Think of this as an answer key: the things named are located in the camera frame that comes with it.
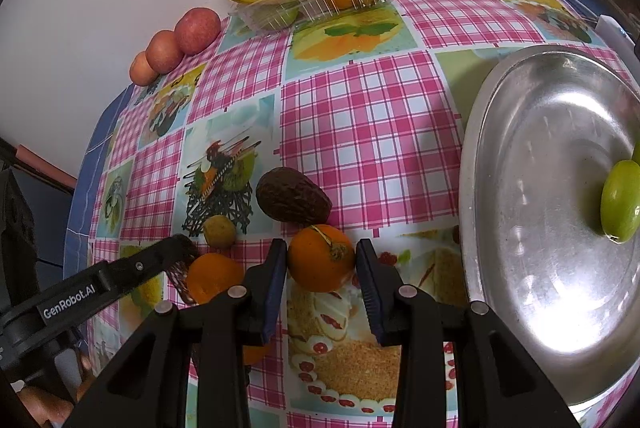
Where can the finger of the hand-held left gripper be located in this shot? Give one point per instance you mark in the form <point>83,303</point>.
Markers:
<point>150,263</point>

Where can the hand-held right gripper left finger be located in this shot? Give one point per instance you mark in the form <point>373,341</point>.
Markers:
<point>274,293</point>

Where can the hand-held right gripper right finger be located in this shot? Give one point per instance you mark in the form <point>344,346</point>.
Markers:
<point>371,295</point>

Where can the orange with stem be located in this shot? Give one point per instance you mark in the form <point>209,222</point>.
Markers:
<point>320,264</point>

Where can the smooth orange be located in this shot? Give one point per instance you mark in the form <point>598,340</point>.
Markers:
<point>214,279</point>

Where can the oval metal tray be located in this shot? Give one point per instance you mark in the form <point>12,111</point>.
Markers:
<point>545,208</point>

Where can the person's left hand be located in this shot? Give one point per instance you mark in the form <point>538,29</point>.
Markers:
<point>47,403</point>

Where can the small yellow-brown kiwi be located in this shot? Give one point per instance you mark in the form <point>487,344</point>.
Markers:
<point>219,232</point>

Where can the dark furniture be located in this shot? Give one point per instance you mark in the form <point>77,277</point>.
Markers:
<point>15,218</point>

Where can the dark brown avocado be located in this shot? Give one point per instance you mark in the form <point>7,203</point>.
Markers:
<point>291,195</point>

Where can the pink checkered printed tablecloth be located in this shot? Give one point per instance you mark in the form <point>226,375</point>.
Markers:
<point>365,123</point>

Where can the small orange peach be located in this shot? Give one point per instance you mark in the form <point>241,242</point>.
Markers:
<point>140,69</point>

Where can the red apple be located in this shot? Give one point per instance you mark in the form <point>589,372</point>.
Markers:
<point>197,30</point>

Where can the green plum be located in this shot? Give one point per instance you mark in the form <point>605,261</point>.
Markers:
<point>620,203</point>

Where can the small green fruit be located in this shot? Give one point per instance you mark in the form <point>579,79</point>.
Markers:
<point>287,14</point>

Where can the white plastic object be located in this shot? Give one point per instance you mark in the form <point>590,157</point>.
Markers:
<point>614,33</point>

